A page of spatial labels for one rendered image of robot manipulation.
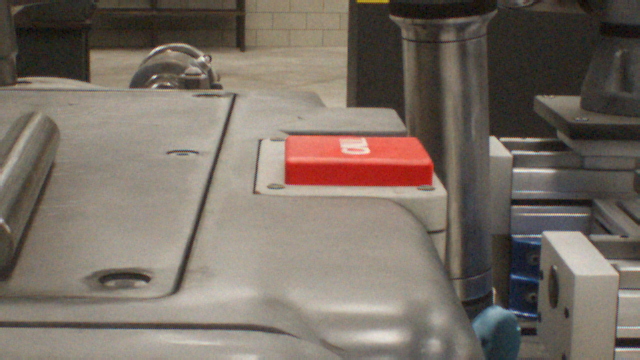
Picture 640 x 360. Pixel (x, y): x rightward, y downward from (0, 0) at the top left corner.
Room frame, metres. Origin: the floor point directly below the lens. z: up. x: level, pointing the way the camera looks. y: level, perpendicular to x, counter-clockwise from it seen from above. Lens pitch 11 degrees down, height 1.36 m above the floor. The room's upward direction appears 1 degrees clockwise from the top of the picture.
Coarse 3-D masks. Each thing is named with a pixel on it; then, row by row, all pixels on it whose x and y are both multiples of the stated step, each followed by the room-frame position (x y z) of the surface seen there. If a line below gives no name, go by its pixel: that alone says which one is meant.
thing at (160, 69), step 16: (160, 48) 2.30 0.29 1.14; (176, 48) 2.30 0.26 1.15; (192, 48) 2.30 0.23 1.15; (144, 64) 2.12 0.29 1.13; (160, 64) 2.11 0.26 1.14; (176, 64) 2.11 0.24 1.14; (192, 64) 2.13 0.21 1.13; (208, 64) 2.14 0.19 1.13; (144, 80) 2.11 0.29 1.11; (160, 80) 2.10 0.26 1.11; (176, 80) 2.10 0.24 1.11
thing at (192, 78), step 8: (184, 72) 1.61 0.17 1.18; (192, 72) 1.60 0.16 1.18; (200, 72) 1.61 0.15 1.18; (184, 80) 1.60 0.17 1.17; (192, 80) 1.59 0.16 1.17; (200, 80) 1.60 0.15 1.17; (208, 80) 1.61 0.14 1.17; (184, 88) 1.60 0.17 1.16; (192, 88) 1.59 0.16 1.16; (200, 88) 1.60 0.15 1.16; (208, 88) 1.61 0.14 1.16
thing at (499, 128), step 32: (352, 0) 6.67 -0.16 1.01; (384, 0) 5.68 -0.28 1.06; (352, 32) 6.54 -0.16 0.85; (384, 32) 5.68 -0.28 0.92; (512, 32) 5.68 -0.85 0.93; (544, 32) 5.68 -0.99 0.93; (576, 32) 5.68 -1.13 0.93; (352, 64) 6.42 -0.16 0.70; (384, 64) 5.68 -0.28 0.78; (512, 64) 5.68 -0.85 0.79; (544, 64) 5.68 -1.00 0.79; (576, 64) 5.68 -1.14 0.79; (352, 96) 6.30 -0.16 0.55; (384, 96) 5.68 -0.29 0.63; (512, 96) 5.68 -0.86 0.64; (512, 128) 5.68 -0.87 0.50; (544, 128) 5.68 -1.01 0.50
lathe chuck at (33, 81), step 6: (18, 78) 1.02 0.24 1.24; (24, 78) 1.02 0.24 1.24; (30, 78) 1.02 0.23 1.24; (36, 78) 1.02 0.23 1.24; (42, 78) 1.02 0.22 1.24; (48, 78) 1.02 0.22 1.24; (54, 78) 1.02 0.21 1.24; (60, 78) 1.02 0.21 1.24; (66, 78) 1.03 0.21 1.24; (24, 84) 0.97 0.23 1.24; (30, 84) 0.98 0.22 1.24; (36, 84) 0.98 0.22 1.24; (42, 84) 0.98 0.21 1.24; (48, 84) 0.98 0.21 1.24; (54, 84) 0.98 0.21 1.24; (60, 84) 0.99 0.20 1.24; (66, 84) 0.99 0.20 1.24; (72, 84) 1.00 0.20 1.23; (78, 84) 1.01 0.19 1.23; (84, 84) 1.01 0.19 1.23; (90, 84) 1.02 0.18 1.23
